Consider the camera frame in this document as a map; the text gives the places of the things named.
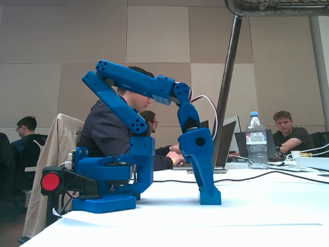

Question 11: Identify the black clamp with red knob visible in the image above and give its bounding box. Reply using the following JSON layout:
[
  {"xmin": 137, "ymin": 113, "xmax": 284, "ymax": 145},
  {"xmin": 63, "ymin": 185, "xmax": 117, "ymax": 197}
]
[{"xmin": 40, "ymin": 166, "xmax": 102, "ymax": 228}]

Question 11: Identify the silver open laptop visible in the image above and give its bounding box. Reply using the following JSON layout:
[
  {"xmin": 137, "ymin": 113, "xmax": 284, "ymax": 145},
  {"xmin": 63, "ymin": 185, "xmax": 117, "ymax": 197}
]
[{"xmin": 172, "ymin": 120, "xmax": 237, "ymax": 173}]

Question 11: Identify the beige jacket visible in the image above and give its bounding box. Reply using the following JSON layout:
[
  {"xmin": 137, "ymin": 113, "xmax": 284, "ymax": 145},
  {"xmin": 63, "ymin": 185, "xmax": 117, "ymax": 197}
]
[{"xmin": 22, "ymin": 113, "xmax": 85, "ymax": 239}]

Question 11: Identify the long-haired man with glasses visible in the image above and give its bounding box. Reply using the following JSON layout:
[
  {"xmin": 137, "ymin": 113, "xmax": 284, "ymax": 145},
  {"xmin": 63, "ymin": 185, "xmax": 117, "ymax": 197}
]
[{"xmin": 140, "ymin": 110, "xmax": 159, "ymax": 134}]

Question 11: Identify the dark metal stand frame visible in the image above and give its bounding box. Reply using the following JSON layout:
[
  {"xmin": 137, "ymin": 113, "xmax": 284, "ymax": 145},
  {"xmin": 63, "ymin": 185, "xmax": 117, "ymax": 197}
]
[{"xmin": 212, "ymin": 0, "xmax": 329, "ymax": 168}]

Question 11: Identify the man in black t-shirt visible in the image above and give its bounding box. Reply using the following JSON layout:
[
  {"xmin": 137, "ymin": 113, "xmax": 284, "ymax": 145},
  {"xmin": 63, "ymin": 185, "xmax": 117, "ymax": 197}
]
[{"xmin": 271, "ymin": 110, "xmax": 317, "ymax": 158}]

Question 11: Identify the white-lid laptop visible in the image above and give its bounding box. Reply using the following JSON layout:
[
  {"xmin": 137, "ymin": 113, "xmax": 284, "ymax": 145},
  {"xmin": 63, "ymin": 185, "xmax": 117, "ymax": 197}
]
[{"xmin": 223, "ymin": 115, "xmax": 242, "ymax": 155}]

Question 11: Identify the clear plastic water bottle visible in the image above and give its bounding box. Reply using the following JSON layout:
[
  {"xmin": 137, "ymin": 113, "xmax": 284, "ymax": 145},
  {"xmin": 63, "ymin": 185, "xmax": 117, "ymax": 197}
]
[{"xmin": 245, "ymin": 111, "xmax": 270, "ymax": 170}]

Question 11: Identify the small controller board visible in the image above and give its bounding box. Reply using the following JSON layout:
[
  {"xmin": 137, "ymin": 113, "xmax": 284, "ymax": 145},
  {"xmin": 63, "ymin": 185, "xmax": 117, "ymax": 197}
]
[{"xmin": 64, "ymin": 150, "xmax": 78, "ymax": 170}]

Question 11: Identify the person in black clothes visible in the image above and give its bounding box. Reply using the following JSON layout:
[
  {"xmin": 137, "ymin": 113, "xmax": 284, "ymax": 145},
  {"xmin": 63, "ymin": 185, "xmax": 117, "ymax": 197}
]
[{"xmin": 0, "ymin": 132, "xmax": 16, "ymax": 219}]

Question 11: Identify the white flat box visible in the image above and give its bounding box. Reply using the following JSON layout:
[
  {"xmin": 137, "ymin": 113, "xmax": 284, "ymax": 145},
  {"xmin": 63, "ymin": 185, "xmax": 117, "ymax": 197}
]
[{"xmin": 295, "ymin": 156, "xmax": 329, "ymax": 170}]

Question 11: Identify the white red servo cable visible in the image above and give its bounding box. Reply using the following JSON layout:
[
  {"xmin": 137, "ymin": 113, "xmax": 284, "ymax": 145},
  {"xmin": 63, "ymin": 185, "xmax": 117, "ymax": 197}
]
[{"xmin": 191, "ymin": 94, "xmax": 219, "ymax": 141}]

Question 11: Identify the black cable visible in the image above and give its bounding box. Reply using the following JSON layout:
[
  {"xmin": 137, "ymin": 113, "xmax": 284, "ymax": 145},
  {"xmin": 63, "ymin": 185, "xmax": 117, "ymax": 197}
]
[{"xmin": 151, "ymin": 170, "xmax": 329, "ymax": 185}]

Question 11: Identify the black mesh chair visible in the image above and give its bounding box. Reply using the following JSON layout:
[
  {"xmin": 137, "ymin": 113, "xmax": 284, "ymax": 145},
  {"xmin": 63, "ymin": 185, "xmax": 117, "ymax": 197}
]
[{"xmin": 309, "ymin": 131, "xmax": 329, "ymax": 157}]

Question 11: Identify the man in navy hoodie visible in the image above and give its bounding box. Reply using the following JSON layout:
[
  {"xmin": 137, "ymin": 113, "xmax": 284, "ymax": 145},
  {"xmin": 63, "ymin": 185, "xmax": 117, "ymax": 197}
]
[{"xmin": 78, "ymin": 66, "xmax": 174, "ymax": 172}]

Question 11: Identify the hoodie man right hand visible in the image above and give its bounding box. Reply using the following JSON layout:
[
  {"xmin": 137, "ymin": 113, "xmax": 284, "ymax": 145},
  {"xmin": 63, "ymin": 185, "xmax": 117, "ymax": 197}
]
[{"xmin": 167, "ymin": 151, "xmax": 186, "ymax": 165}]

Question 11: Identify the dark grey laptop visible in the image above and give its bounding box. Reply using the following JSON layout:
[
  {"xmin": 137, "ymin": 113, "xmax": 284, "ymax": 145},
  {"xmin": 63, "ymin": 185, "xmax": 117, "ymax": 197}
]
[{"xmin": 234, "ymin": 129, "xmax": 280, "ymax": 162}]

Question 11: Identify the dark-haired man with glasses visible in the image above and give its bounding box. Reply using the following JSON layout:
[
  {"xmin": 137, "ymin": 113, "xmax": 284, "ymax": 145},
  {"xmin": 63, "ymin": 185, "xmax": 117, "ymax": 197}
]
[{"xmin": 10, "ymin": 115, "xmax": 49, "ymax": 168}]

